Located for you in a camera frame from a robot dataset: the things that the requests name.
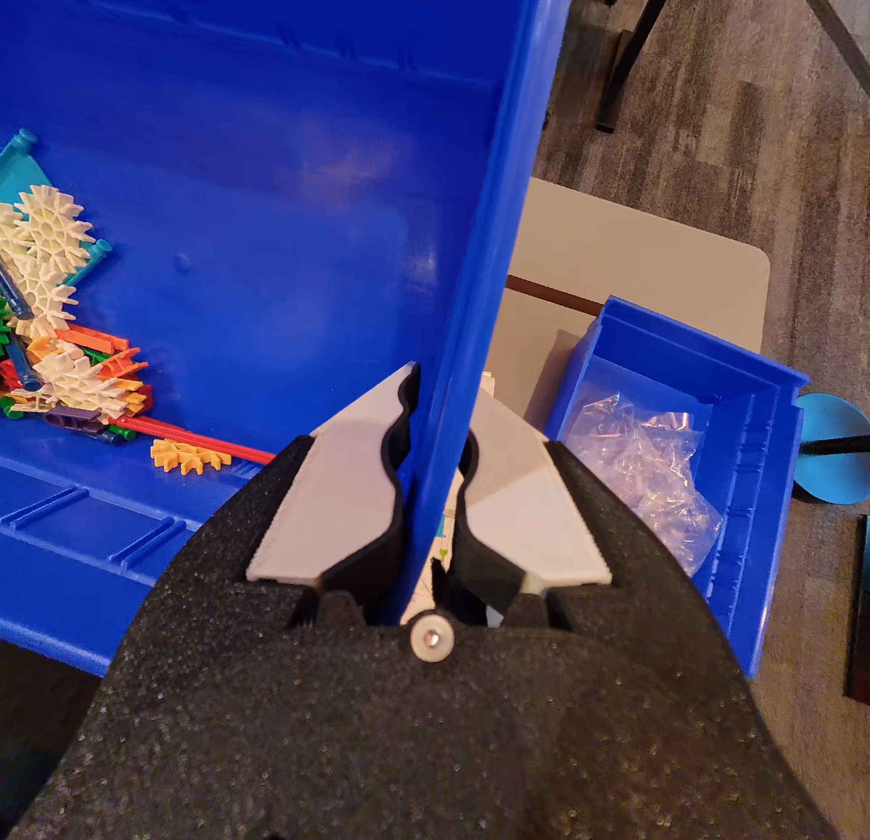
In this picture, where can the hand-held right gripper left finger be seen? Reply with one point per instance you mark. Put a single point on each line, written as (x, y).
(327, 506)

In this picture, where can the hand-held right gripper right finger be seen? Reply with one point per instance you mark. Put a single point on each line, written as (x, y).
(537, 520)

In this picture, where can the black rod stand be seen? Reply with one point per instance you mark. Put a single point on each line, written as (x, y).
(836, 473)

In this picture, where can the black table frame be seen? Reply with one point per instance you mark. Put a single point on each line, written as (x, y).
(640, 37)

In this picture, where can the dark flat object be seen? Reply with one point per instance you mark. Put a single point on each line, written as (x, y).
(859, 608)

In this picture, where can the small blue plastic bin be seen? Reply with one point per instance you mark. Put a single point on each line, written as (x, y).
(761, 513)

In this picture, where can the pile of plastic construction pieces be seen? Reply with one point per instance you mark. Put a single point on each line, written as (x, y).
(54, 254)

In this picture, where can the large blue plastic bin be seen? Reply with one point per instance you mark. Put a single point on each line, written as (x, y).
(306, 173)

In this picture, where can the clear plastic bag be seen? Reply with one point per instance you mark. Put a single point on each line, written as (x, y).
(647, 458)

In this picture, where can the toy model booklet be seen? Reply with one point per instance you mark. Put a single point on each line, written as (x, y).
(442, 536)

